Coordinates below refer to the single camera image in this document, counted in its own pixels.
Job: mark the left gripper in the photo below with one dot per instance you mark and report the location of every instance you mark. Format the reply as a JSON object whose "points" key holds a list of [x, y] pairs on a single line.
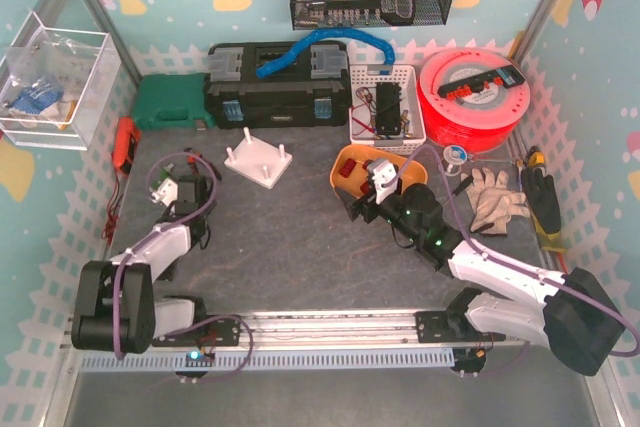
{"points": [[189, 187]]}

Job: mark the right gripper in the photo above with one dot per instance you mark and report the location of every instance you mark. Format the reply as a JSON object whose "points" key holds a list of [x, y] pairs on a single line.
{"points": [[364, 207]]}

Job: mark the red spring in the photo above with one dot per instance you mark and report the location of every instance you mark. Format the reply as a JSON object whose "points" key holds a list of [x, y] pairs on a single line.
{"points": [[365, 188], [347, 168]]}

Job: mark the white four-peg base plate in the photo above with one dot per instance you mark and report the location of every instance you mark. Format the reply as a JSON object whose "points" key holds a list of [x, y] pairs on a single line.
{"points": [[257, 160]]}

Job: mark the orange black pliers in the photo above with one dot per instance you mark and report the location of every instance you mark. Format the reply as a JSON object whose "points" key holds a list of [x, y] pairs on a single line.
{"points": [[194, 160]]}

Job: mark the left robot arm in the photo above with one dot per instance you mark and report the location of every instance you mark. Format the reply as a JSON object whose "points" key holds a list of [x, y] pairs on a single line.
{"points": [[116, 310]]}

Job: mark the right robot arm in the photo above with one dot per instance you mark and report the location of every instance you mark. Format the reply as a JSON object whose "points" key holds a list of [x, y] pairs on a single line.
{"points": [[570, 314]]}

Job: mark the green brass fitting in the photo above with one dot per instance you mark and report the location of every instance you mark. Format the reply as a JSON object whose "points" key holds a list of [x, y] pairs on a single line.
{"points": [[165, 173]]}

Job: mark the orange plastic tray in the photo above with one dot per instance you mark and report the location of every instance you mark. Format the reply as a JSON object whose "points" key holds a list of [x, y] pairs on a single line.
{"points": [[387, 173]]}

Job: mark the white perforated basket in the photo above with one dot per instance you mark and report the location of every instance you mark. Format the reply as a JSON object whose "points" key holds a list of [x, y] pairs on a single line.
{"points": [[361, 119]]}

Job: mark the orange multimeter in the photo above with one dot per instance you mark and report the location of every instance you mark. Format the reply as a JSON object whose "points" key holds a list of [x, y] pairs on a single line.
{"points": [[127, 139]]}

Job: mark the green tool case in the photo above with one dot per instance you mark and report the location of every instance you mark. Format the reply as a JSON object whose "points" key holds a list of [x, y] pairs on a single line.
{"points": [[167, 101]]}

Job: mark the small solder spool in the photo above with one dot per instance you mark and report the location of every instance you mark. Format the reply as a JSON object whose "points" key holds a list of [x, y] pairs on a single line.
{"points": [[453, 158]]}

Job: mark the small black screwdriver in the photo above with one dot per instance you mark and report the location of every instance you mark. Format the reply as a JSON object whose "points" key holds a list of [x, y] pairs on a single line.
{"points": [[463, 185]]}

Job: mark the black plate in basket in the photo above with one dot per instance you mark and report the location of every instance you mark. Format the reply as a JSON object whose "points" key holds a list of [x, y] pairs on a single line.
{"points": [[387, 110]]}

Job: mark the black toolbox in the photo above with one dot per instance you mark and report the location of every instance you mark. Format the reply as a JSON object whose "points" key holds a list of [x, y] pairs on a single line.
{"points": [[313, 91]]}

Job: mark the white work glove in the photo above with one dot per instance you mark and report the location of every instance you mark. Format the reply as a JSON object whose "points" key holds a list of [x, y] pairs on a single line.
{"points": [[493, 203]]}

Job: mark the red filament spool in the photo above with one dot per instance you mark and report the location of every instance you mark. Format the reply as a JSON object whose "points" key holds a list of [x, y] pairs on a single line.
{"points": [[479, 122]]}

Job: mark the black yellow glove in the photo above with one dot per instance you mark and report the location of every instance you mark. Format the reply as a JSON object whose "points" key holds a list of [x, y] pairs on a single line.
{"points": [[540, 193]]}

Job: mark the yellow black screwdriver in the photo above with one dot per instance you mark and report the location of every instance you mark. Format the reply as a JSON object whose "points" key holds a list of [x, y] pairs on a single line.
{"points": [[534, 159]]}

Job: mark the blue white glove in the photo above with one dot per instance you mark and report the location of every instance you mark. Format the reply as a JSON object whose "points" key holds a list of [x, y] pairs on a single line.
{"points": [[39, 100]]}

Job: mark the black connector strip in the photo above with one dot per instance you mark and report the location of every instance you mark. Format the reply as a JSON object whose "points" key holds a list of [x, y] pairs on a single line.
{"points": [[507, 76]]}

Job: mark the aluminium front rail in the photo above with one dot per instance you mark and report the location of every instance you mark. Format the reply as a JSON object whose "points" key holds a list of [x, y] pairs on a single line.
{"points": [[330, 332]]}

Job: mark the clear acrylic wall box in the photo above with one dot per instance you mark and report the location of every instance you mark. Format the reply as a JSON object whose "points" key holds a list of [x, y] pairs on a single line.
{"points": [[85, 63]]}

